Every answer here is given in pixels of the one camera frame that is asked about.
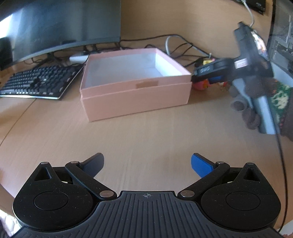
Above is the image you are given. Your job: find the colourful toys pile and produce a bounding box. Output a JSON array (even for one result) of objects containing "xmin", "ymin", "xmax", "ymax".
[{"xmin": 191, "ymin": 59, "xmax": 232, "ymax": 90}]

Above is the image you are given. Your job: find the pink cardboard box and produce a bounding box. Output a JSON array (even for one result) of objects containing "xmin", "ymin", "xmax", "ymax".
[{"xmin": 80, "ymin": 48, "xmax": 192, "ymax": 122}]

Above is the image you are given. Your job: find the black keyboard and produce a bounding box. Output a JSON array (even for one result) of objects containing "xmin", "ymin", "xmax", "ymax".
[{"xmin": 1, "ymin": 64, "xmax": 84, "ymax": 100}]

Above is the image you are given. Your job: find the computer case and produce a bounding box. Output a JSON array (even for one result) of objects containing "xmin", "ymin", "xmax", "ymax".
[{"xmin": 267, "ymin": 1, "xmax": 292, "ymax": 87}]

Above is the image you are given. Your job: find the black computer monitor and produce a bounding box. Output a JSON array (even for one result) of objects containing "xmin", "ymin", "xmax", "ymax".
[{"xmin": 1, "ymin": 0, "xmax": 121, "ymax": 69}]

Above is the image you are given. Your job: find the black cable bundle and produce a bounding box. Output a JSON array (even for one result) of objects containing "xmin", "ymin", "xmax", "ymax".
[{"xmin": 120, "ymin": 34, "xmax": 214, "ymax": 68}]

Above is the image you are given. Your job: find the white cable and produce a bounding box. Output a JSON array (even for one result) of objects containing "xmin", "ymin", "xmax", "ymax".
[{"xmin": 240, "ymin": 0, "xmax": 256, "ymax": 29}]

